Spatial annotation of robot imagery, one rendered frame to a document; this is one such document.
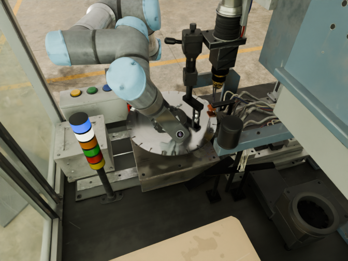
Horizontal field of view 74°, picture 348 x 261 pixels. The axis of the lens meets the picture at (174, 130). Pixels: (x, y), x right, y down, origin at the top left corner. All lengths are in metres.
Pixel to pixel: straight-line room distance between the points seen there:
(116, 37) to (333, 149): 0.45
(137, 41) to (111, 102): 0.58
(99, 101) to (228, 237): 0.74
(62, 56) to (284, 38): 0.48
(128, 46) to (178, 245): 0.61
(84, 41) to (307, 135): 0.47
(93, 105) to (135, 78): 0.64
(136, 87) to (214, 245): 0.57
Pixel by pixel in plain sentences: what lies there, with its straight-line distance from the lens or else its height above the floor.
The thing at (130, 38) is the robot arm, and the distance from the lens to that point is 0.54.
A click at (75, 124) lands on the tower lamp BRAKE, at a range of 0.59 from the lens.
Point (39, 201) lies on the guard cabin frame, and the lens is 0.80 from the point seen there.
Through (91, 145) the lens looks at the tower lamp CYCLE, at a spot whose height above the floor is 1.08.
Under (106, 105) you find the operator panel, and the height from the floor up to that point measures 0.85.
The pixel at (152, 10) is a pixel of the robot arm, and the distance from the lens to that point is 0.90.
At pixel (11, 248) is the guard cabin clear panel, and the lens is 0.68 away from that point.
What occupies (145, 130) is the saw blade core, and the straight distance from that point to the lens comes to 0.82.
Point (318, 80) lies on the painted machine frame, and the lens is 0.40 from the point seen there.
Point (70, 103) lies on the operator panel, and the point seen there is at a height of 0.90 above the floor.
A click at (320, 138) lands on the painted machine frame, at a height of 1.27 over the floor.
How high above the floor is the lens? 1.55
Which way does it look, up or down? 47 degrees down
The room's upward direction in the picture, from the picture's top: straight up
